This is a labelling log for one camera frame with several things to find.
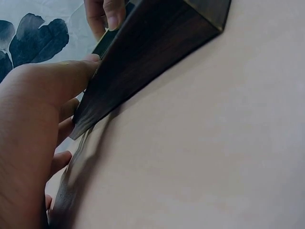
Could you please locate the person's right hand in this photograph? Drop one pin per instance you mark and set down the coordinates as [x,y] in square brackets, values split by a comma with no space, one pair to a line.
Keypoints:
[100,14]

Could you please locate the person's left hand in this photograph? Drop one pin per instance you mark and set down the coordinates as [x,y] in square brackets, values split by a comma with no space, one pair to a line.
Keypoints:
[28,124]

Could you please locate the person's right fingers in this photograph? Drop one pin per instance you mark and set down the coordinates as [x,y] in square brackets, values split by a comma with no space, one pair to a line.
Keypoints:
[113,14]

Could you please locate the dark wooden box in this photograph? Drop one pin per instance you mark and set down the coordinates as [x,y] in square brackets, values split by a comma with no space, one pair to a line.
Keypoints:
[155,47]

